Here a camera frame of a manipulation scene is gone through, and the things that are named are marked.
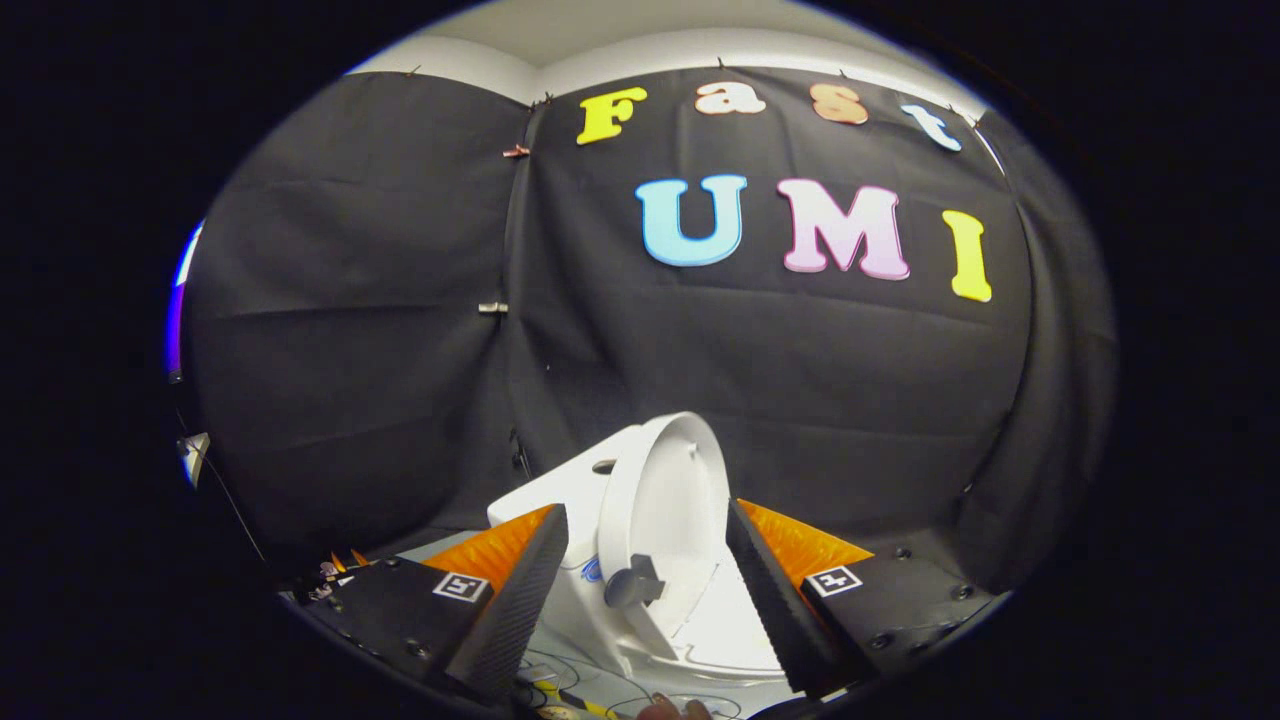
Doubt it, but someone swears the black backdrop cloth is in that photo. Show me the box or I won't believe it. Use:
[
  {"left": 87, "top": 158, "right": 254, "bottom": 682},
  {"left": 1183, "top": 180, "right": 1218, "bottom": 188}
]
[{"left": 180, "top": 65, "right": 1117, "bottom": 601}]

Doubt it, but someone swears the white toilet seat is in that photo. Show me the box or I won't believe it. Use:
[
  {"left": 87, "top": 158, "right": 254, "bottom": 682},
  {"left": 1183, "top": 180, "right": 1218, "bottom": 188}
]
[{"left": 688, "top": 560, "right": 787, "bottom": 675}]

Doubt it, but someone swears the white toilet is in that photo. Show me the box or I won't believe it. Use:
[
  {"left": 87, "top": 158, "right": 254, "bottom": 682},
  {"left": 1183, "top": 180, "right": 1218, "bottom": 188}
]
[{"left": 487, "top": 424, "right": 801, "bottom": 701}]

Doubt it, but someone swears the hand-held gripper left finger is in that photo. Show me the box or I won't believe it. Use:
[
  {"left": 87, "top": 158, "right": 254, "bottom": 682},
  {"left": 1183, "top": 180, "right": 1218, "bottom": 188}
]
[{"left": 288, "top": 503, "right": 570, "bottom": 707}]

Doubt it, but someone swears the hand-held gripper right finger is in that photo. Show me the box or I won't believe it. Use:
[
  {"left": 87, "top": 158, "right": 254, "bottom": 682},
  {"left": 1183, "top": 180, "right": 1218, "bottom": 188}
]
[{"left": 726, "top": 498, "right": 1004, "bottom": 701}]

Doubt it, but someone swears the white toilet lid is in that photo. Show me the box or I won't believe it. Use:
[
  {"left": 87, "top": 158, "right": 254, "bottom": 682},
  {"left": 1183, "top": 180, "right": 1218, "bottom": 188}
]
[{"left": 597, "top": 412, "right": 733, "bottom": 661}]

